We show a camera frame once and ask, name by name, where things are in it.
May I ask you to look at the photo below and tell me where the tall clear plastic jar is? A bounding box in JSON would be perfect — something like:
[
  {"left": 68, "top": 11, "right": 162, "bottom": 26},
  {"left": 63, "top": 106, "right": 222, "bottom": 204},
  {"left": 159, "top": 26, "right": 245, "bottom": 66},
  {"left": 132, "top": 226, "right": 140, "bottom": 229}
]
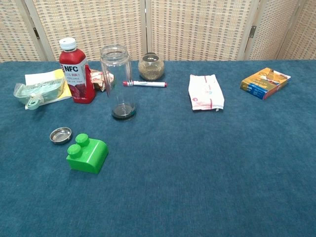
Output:
[{"left": 99, "top": 44, "right": 137, "bottom": 121}]

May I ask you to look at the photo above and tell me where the green dustpan in plastic bag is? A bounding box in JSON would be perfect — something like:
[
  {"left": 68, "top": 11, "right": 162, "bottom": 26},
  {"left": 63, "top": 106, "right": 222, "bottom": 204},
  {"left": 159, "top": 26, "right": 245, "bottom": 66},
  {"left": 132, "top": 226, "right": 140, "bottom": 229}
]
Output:
[{"left": 13, "top": 79, "right": 65, "bottom": 111}]

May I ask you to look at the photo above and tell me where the woven folding screen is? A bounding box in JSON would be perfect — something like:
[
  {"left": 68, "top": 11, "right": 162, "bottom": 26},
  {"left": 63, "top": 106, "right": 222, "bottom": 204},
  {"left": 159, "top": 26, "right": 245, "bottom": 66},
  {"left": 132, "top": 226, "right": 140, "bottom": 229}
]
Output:
[{"left": 0, "top": 0, "right": 316, "bottom": 62}]

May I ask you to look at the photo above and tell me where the red white marker pen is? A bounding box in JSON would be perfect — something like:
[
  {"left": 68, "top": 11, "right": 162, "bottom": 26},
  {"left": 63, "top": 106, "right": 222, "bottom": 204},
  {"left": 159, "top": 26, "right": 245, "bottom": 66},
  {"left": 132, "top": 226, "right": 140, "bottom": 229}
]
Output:
[{"left": 122, "top": 80, "right": 168, "bottom": 88}]

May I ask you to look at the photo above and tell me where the round glass jar with seeds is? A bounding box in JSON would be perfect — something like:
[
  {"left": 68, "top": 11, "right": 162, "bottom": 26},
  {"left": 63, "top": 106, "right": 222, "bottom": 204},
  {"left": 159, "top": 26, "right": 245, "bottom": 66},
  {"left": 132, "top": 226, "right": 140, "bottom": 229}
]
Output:
[{"left": 138, "top": 52, "right": 165, "bottom": 81}]

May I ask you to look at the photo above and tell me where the yellow white paper pad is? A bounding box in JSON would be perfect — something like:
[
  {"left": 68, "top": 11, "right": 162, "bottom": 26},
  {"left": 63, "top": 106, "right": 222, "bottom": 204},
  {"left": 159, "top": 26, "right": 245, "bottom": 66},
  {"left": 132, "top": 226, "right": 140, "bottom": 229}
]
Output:
[{"left": 24, "top": 68, "right": 73, "bottom": 106}]

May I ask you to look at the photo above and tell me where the blue table cloth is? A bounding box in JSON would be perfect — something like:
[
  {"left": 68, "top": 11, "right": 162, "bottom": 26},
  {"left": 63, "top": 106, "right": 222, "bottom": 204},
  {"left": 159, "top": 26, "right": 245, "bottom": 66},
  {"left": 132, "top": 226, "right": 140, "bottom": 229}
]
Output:
[{"left": 0, "top": 60, "right": 316, "bottom": 237}]

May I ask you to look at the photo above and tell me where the red NFC juice bottle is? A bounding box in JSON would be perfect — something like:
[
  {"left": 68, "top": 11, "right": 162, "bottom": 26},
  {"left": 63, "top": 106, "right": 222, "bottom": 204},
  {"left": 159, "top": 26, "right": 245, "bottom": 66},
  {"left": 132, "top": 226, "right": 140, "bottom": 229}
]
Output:
[{"left": 58, "top": 37, "right": 96, "bottom": 104}]

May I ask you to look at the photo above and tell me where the green toy building brick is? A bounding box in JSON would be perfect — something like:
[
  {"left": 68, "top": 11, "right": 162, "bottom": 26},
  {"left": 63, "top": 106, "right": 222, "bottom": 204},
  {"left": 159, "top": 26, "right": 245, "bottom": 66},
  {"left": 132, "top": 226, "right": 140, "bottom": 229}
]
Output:
[{"left": 66, "top": 133, "right": 109, "bottom": 175}]

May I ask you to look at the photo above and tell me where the orange blue carton box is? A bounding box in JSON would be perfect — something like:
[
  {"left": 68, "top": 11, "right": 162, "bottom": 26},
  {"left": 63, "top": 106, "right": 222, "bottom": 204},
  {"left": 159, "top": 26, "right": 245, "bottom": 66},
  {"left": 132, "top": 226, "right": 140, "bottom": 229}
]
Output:
[{"left": 239, "top": 67, "right": 291, "bottom": 101}]

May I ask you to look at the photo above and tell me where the red beige snack packet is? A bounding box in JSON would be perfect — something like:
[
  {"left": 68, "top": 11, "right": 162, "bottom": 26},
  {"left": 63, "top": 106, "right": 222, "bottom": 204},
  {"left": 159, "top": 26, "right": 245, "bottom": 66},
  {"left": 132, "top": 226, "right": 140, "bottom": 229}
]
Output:
[{"left": 89, "top": 69, "right": 116, "bottom": 92}]

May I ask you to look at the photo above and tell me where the small metal dish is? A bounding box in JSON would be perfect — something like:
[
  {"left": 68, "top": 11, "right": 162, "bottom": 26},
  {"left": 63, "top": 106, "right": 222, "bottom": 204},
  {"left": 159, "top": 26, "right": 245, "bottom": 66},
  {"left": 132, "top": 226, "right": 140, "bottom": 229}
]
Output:
[{"left": 49, "top": 127, "right": 73, "bottom": 145}]

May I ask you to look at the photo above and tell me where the white red tissue pack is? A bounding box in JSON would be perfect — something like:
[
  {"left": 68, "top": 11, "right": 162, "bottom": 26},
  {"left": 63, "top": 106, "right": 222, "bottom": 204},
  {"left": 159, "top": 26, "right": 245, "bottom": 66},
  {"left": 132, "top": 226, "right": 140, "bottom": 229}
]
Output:
[{"left": 188, "top": 74, "right": 225, "bottom": 112}]

